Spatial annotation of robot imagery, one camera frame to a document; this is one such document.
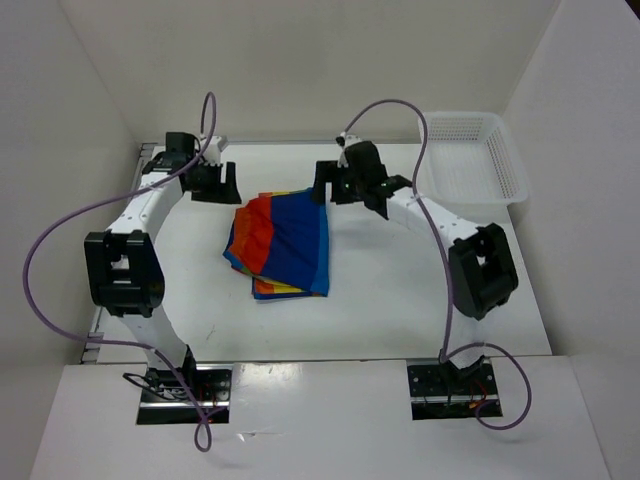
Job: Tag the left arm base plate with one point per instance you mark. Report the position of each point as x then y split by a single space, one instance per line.
164 401

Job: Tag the rainbow striped shorts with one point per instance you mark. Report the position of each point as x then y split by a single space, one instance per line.
281 241

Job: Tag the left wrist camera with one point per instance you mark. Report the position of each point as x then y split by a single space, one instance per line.
212 154

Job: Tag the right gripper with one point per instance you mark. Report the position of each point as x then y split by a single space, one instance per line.
327 172

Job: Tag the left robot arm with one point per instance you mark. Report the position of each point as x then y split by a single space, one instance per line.
124 272

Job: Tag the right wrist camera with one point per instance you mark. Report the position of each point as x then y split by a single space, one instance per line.
345 141

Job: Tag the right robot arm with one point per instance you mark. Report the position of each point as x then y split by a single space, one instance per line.
480 273

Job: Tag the white plastic basket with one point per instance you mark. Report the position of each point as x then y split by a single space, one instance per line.
471 158

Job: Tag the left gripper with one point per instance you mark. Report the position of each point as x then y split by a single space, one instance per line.
223 193

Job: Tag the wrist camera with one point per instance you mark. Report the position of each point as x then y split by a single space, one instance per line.
212 154
345 141

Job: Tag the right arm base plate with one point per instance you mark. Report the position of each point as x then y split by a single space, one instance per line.
441 391

